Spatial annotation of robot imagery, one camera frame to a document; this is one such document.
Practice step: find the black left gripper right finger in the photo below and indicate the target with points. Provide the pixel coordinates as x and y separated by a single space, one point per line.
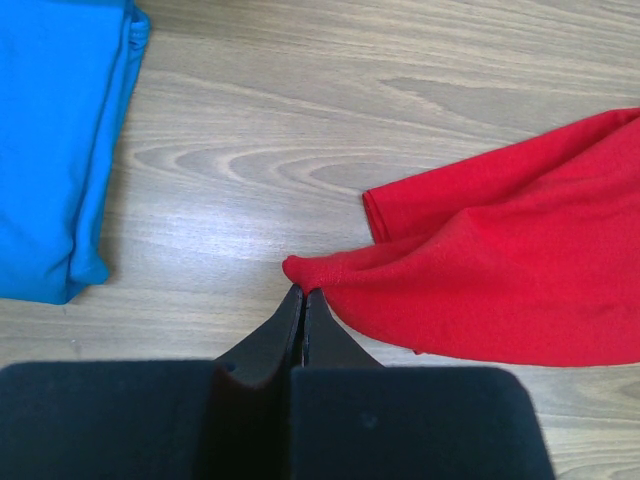
353 418

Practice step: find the red t shirt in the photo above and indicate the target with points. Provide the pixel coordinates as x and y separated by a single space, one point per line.
528 254

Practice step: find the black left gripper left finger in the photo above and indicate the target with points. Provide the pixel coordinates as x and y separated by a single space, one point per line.
134 419

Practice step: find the blue folded t shirt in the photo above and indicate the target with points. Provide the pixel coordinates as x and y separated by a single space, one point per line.
68 70

